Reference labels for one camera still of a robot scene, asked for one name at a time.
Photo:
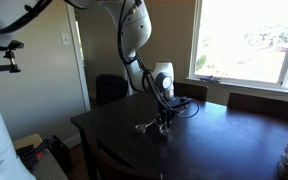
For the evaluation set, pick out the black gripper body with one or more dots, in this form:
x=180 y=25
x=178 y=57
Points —
x=165 y=116

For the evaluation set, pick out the large steel measuring cup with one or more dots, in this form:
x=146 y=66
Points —
x=165 y=131

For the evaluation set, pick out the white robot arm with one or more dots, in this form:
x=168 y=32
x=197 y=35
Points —
x=39 y=77

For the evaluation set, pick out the small steel measuring cup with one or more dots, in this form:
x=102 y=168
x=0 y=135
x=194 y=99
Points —
x=141 y=128

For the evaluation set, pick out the dark wooden chair right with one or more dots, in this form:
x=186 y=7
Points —
x=193 y=91

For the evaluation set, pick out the purple object on windowsill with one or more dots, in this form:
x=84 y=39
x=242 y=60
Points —
x=210 y=79

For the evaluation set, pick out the black trash bin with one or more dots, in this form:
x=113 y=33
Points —
x=110 y=88

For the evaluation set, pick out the dark wooden chair left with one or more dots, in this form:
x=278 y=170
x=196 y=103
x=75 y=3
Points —
x=261 y=105

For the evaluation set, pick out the black tool case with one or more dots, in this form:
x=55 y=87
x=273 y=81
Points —
x=30 y=155

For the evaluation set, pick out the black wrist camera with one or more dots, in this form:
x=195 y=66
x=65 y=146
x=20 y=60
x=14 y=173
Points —
x=178 y=101

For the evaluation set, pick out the white light switch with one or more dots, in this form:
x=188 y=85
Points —
x=65 y=39

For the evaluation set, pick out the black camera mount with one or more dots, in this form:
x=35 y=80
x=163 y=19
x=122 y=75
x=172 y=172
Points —
x=9 y=54

